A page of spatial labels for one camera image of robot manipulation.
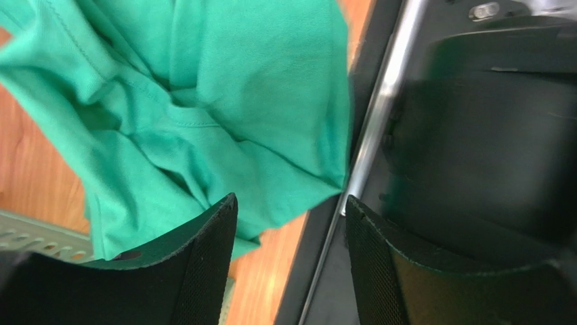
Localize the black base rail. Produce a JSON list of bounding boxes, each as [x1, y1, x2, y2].
[[276, 1, 576, 324]]

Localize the mint green file organizer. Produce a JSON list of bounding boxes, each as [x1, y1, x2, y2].
[[1, 211, 94, 264]]

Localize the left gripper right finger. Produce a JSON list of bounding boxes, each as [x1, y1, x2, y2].
[[345, 196, 576, 324]]

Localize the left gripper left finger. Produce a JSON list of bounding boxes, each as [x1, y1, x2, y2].
[[1, 194, 238, 324]]

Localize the green tank top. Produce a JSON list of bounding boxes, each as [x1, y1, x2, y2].
[[1, 1, 351, 260]]

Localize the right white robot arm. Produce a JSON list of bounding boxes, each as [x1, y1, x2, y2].
[[384, 22, 576, 265]]

